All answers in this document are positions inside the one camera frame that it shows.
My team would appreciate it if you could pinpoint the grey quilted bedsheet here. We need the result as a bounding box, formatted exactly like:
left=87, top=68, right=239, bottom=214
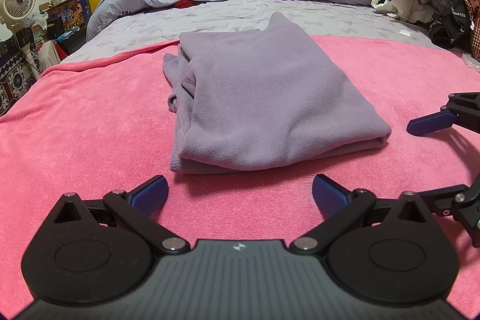
left=64, top=0, right=434, bottom=63

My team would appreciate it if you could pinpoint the white electric fan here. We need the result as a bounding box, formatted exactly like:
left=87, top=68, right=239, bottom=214
left=0, top=0, right=36, bottom=25

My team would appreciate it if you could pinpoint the patterned dark cloth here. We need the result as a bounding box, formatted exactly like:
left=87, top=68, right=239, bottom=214
left=0, top=37, right=41, bottom=115

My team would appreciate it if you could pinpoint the pink towel blanket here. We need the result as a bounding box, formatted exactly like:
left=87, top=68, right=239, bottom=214
left=1, top=36, right=479, bottom=317

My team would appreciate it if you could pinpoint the purple garment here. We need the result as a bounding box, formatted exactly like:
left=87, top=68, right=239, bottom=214
left=163, top=13, right=391, bottom=174

